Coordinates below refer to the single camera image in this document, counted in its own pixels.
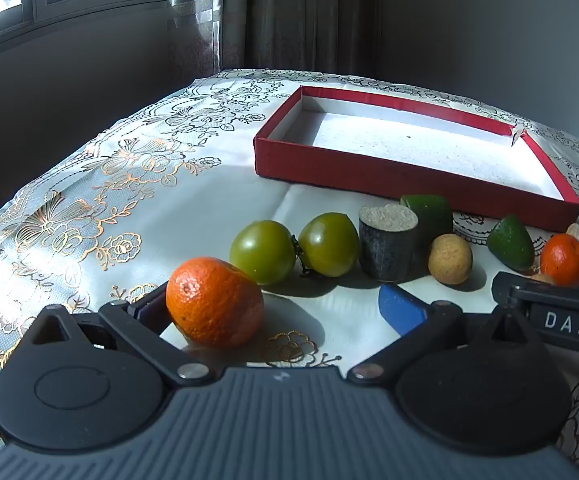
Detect green cucumber chunk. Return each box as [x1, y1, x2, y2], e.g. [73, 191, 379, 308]
[400, 194, 454, 256]

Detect grey curtain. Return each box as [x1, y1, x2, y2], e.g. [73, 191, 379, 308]
[166, 0, 385, 81]

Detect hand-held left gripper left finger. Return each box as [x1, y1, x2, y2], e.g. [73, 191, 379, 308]
[22, 284, 220, 388]

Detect floral white tablecloth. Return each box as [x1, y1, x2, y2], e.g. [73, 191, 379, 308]
[0, 67, 579, 480]

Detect small brown potato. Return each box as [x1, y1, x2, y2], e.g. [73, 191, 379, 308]
[428, 234, 473, 285]

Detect green cucumber end piece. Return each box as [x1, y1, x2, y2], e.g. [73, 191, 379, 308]
[487, 214, 535, 271]

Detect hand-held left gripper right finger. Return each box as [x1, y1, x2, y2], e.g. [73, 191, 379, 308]
[347, 282, 545, 387]

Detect small orange mandarin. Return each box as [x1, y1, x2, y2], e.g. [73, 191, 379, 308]
[540, 234, 579, 288]

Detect dark cucumber chunk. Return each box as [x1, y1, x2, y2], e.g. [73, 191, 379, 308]
[358, 204, 419, 282]

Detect green tomato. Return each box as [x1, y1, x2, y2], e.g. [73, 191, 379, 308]
[298, 212, 360, 278]
[229, 220, 297, 286]

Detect red cardboard box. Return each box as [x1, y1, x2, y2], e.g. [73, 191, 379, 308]
[253, 85, 579, 235]

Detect large orange mandarin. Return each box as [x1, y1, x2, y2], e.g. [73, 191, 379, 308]
[166, 256, 265, 348]

